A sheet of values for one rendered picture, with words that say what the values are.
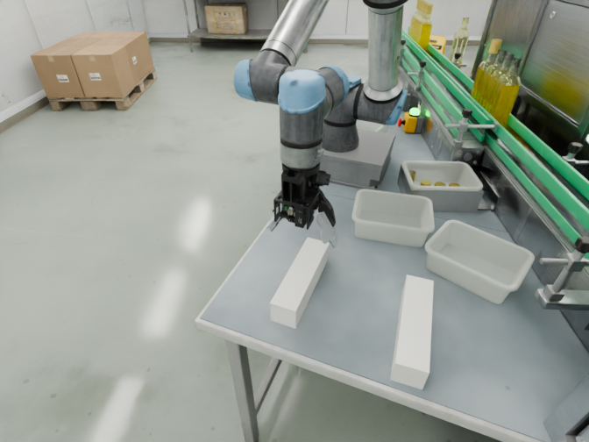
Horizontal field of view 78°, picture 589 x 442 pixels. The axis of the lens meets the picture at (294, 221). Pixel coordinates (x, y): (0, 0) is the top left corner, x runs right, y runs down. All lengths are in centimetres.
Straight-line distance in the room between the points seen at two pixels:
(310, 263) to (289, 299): 12
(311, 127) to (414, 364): 47
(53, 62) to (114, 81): 58
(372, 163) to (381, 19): 44
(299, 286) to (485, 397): 42
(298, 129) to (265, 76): 16
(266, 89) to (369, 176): 63
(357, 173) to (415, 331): 64
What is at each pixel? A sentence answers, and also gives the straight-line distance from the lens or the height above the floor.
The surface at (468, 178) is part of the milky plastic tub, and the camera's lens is 133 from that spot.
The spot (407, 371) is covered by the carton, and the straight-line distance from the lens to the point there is 76.
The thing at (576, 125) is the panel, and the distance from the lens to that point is 136.
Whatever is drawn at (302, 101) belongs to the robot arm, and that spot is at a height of 124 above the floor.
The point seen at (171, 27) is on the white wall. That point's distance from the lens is 766.
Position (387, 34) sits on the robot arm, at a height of 125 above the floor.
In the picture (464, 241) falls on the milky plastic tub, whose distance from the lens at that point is 110.
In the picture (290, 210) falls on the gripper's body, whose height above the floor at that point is 103.
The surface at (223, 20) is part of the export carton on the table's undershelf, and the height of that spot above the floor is 45.
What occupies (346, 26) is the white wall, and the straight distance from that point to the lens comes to 725.
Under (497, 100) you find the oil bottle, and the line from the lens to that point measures 144.
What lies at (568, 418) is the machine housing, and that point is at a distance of 80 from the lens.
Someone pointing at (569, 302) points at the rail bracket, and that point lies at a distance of 93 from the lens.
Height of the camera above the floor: 143
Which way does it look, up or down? 38 degrees down
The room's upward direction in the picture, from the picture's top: straight up
